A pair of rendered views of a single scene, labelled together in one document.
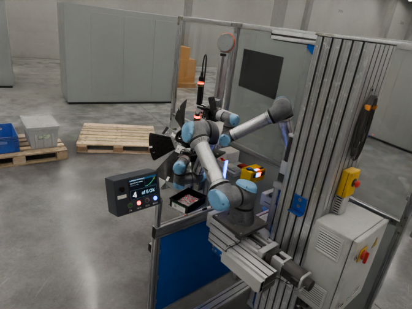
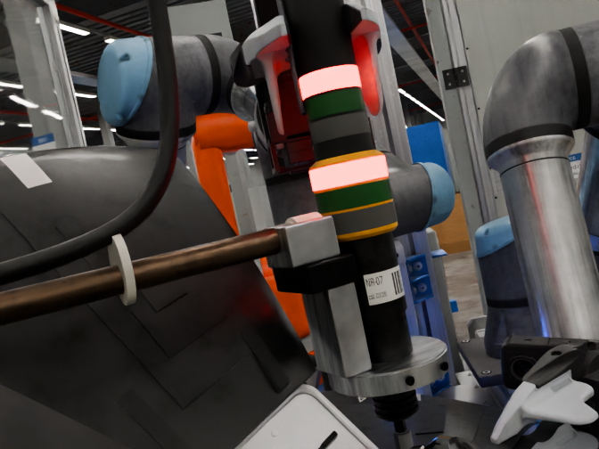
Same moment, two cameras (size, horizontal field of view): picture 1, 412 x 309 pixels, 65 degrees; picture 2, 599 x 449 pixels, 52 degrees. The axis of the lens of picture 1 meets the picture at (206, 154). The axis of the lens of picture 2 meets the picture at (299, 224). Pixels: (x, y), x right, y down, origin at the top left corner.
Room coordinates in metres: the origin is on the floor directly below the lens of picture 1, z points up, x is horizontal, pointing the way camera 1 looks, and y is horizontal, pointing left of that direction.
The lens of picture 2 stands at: (2.50, 0.34, 1.39)
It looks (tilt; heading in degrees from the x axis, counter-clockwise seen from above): 3 degrees down; 229
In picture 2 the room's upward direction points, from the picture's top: 12 degrees counter-clockwise
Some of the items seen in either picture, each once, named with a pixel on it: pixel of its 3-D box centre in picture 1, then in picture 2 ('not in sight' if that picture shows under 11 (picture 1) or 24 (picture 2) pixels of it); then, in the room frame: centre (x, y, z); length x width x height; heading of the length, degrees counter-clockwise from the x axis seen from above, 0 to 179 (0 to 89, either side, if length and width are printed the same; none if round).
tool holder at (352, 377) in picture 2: not in sight; (358, 296); (2.26, 0.10, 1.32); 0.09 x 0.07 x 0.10; 168
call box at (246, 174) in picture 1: (252, 174); not in sight; (2.19, -0.36, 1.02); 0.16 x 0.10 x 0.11; 133
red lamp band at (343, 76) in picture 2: not in sight; (330, 83); (2.25, 0.10, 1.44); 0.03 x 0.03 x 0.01
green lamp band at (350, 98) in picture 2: not in sight; (334, 106); (2.25, 0.10, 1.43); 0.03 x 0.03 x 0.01
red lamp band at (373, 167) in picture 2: not in sight; (348, 173); (2.25, 0.10, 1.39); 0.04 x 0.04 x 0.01
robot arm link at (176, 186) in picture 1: (181, 179); not in sight; (1.85, 0.13, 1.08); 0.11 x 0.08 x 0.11; 126
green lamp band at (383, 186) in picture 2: not in sight; (353, 195); (2.25, 0.10, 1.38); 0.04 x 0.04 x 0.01
